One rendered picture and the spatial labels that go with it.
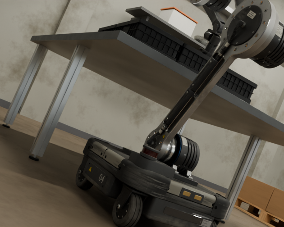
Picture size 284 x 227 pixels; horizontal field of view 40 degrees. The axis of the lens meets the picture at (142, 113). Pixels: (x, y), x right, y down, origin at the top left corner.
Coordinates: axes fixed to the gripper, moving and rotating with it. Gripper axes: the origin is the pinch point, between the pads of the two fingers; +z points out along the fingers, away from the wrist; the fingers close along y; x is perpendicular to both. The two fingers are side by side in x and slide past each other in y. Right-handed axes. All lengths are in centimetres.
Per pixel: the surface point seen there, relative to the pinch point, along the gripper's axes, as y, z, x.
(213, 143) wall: -221, 129, -259
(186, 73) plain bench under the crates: 35, -2, 60
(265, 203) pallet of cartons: -190, 110, -78
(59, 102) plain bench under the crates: 72, 49, 21
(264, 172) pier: -336, 143, -259
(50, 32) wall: 63, 75, -243
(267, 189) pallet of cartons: -190, 98, -87
